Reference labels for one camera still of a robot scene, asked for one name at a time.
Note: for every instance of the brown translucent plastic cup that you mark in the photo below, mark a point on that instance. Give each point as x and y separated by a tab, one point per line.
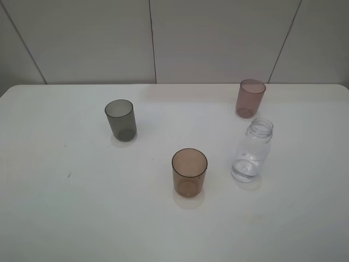
189	167

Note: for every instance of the pink translucent plastic cup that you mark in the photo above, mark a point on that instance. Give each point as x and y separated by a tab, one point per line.
249	98

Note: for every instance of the grey translucent plastic cup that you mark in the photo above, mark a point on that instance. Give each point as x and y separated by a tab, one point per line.
121	117

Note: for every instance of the clear plastic water bottle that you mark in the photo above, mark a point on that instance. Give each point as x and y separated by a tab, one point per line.
252	150

